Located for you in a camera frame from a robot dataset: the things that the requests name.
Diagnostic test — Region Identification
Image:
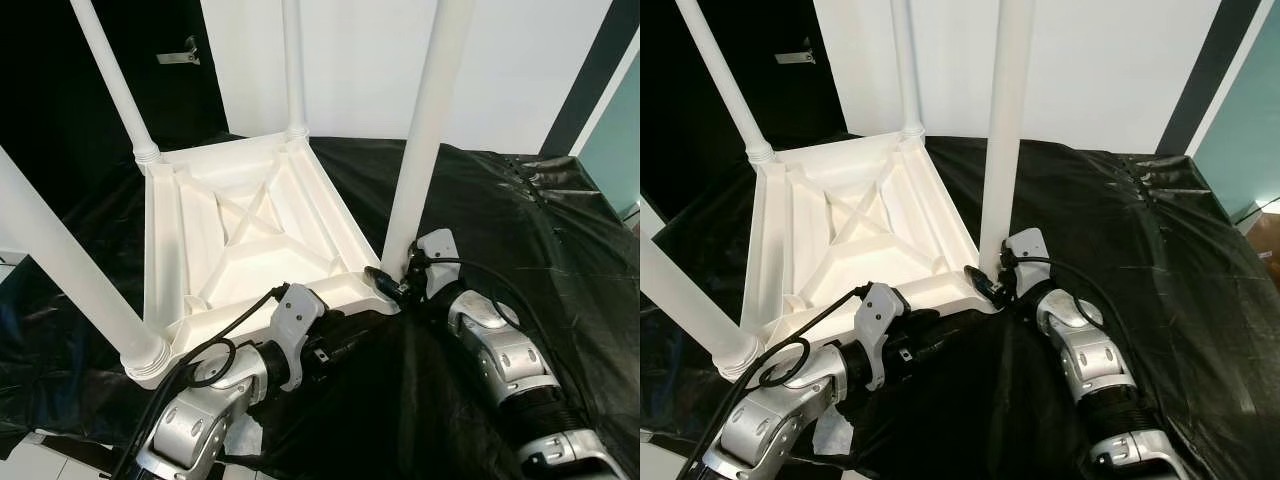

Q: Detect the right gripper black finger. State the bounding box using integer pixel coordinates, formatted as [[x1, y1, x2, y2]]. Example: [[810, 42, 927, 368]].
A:
[[963, 265, 999, 303], [363, 265, 406, 306]]

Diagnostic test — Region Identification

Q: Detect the black plastic table cover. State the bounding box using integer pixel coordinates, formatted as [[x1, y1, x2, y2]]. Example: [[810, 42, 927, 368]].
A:
[[0, 130, 641, 480], [640, 130, 1280, 480]]

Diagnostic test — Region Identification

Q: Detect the brown wooden furniture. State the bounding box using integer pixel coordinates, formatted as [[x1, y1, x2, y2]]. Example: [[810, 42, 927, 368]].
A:
[[1240, 200, 1280, 261]]

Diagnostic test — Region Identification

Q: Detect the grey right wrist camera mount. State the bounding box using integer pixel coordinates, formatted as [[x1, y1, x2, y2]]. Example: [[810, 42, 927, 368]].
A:
[[412, 228, 459, 299], [1000, 228, 1051, 296]]

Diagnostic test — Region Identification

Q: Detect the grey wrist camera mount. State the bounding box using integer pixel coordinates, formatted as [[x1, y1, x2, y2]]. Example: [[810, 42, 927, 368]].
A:
[[1000, 228, 1051, 296], [850, 282, 909, 391], [268, 285, 329, 393], [412, 228, 459, 299]]

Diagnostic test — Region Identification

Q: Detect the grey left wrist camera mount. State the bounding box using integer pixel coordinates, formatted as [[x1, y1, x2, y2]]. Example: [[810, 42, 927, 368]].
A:
[[850, 282, 909, 391], [268, 285, 329, 393]]

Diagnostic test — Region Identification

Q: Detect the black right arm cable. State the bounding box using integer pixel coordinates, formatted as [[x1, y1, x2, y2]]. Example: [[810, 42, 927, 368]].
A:
[[1005, 255, 1151, 401], [410, 255, 571, 401]]

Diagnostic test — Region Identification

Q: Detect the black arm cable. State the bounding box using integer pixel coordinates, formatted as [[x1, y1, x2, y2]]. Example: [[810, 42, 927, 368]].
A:
[[690, 283, 871, 480], [1005, 255, 1151, 401], [410, 255, 571, 401], [110, 283, 291, 480]]

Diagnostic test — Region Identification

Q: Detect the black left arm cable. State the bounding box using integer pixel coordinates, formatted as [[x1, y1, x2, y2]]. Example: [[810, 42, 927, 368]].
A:
[[690, 283, 871, 480], [110, 283, 291, 480]]

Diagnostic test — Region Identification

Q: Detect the black door frame post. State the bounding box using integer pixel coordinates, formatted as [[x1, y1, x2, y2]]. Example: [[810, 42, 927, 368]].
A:
[[540, 0, 641, 156], [1155, 0, 1261, 156]]

